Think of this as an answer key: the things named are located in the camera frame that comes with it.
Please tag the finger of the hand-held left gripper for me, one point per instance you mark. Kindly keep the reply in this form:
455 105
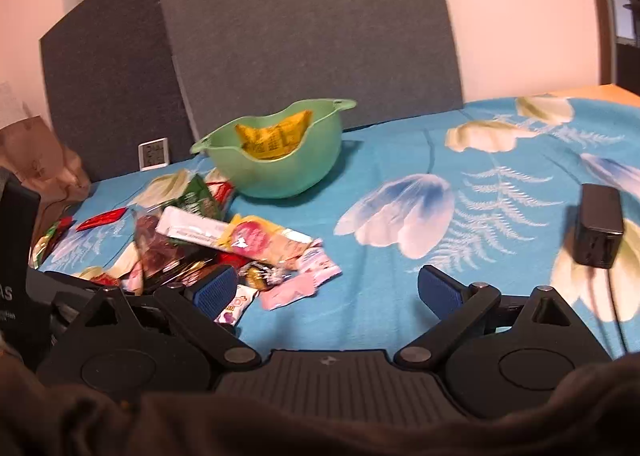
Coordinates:
60 283

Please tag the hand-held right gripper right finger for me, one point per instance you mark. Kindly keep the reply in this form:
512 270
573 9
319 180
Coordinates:
440 292

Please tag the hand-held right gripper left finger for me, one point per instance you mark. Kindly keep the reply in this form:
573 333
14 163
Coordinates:
216 290

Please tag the black snack bar packet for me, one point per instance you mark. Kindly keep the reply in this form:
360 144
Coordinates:
185 268

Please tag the yellow pink long snack packet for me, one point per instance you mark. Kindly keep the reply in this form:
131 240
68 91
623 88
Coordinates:
255 238

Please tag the green plastic bowl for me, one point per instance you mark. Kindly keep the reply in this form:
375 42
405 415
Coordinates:
280 171

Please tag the clear packet of brown snacks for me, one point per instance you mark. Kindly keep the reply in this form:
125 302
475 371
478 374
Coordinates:
160 251

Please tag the white purple snack packet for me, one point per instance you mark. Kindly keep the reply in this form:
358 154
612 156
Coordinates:
237 306

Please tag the red green snack packet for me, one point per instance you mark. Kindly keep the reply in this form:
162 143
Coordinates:
50 241

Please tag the gold wrapped candy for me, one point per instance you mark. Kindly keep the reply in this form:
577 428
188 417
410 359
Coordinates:
255 276

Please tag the blue floral tablecloth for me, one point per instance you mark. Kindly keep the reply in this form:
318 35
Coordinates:
390 276

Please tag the white long snack packet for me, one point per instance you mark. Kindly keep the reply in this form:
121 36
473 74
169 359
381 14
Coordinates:
192 231

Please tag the red sachet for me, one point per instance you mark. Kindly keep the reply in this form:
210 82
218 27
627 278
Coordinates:
100 220

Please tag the brown paper bag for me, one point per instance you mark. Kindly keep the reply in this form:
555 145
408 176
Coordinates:
40 166

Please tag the red white snack packet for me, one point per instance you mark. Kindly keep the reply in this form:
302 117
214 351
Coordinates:
222 191

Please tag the small pink white packet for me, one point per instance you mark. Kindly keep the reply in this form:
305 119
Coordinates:
320 263

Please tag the white digital clock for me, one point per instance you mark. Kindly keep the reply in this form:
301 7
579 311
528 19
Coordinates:
153 154

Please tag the black power adapter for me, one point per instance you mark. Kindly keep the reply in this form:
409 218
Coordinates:
597 226

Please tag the small grey felt panel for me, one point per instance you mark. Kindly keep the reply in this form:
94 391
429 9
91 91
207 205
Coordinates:
110 81

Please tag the large grey felt panel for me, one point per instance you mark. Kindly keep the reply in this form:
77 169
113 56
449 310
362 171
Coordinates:
305 31

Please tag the brown door frame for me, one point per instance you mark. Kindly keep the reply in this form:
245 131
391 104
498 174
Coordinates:
600 11

